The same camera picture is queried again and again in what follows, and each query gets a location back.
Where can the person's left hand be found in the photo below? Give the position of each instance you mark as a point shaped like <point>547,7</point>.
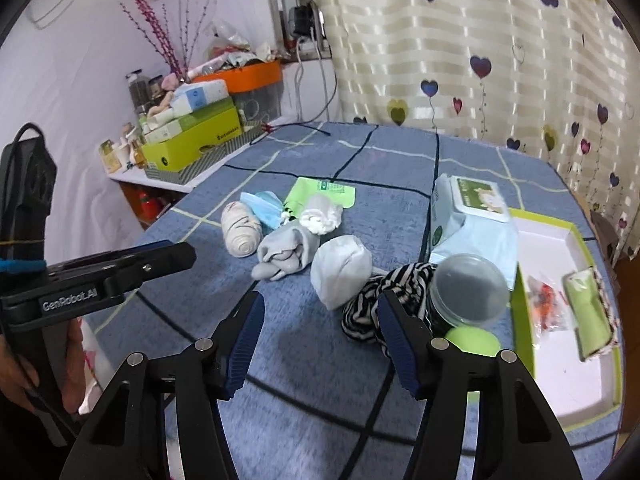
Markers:
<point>15,375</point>

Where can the dark green box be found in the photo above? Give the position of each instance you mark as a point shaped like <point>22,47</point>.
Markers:
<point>210,117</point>

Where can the green flat pouch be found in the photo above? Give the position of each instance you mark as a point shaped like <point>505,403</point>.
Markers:
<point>325,190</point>

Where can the lime green box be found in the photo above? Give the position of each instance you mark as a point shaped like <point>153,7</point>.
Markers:
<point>200,152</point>

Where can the small clear plastic bag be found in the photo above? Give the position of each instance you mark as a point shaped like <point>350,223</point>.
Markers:
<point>547,305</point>

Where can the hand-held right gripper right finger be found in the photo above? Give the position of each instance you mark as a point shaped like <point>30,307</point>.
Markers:
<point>400,347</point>

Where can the black white striped sock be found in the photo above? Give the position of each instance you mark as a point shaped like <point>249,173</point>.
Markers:
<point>365,310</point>

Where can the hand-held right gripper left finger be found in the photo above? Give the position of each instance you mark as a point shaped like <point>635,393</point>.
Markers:
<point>244,347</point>

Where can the cream striped sock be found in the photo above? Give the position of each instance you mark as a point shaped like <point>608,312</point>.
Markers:
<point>242,232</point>

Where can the crumpled plastic bags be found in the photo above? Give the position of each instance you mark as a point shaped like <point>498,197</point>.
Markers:
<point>235,45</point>

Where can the pink floral cloth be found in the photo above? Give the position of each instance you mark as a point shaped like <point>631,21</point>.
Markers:
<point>97,360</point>

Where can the heart print curtain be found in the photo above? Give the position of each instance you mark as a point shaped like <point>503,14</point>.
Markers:
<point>450,50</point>

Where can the white grey sock bundle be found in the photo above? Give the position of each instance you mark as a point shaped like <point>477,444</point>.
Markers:
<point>320,217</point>

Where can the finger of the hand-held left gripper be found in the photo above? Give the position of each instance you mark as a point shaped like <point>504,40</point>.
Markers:
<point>150,246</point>
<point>165,262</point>

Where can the wet wipes pack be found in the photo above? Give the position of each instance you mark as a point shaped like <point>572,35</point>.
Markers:
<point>470,225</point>

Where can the black power adapter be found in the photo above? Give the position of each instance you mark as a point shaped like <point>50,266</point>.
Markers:
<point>302,20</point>

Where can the blue white packet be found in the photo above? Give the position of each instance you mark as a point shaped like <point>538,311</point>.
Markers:
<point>200,95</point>

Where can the green round lid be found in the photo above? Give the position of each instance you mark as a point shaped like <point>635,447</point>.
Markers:
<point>472,342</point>

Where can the green lace-edged pouch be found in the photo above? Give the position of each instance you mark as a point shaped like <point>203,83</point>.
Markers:
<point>592,310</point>

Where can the blue face mask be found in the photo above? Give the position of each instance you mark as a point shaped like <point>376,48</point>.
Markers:
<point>262,207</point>

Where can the clear plastic container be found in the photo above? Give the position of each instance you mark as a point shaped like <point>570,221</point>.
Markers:
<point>260,105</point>

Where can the blue checked cloth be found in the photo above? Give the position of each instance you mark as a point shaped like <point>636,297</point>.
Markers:
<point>310,410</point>

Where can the purple flower branches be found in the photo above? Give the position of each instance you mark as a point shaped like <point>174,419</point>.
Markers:
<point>167,35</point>

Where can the green shallow box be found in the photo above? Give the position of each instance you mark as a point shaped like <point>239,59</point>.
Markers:
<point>560,370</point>

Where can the clear plastic bowl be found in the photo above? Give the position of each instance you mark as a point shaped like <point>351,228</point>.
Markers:
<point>470,292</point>

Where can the orange box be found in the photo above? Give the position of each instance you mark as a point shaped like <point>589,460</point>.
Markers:
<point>245,76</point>

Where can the glass jar with dark lid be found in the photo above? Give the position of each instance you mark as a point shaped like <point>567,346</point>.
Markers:
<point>135,90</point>

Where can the pale green flat box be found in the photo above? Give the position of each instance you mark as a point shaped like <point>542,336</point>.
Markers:
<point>162,132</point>

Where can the white shelf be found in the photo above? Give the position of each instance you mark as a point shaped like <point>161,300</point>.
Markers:
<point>145,182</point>

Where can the light grey sock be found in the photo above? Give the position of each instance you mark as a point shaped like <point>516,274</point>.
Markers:
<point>340,272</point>

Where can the small yellow bottles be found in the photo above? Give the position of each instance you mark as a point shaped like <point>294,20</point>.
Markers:
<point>114,156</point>

